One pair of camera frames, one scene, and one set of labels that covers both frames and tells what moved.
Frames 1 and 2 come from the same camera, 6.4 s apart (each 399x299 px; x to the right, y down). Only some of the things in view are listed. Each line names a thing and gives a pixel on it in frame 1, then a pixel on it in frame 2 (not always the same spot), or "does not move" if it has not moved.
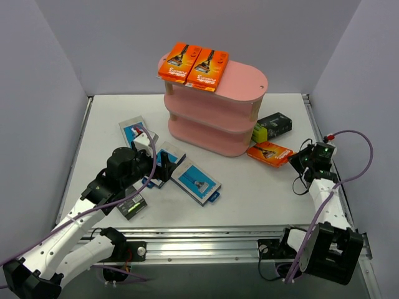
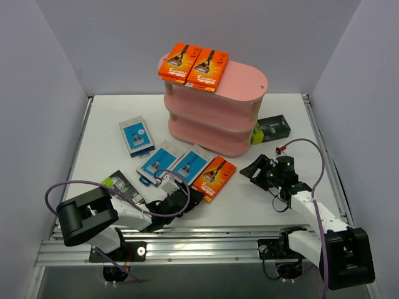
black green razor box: [270, 126] does not move
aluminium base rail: [209, 246] does not move
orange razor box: [177, 65] does not move
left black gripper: [159, 168] → [187, 199]
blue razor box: [198, 184] → [194, 164]
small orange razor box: [269, 153] → [214, 177]
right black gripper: [299, 159] → [263, 171]
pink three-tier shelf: [219, 123] does not move
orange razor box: [207, 70] does not move
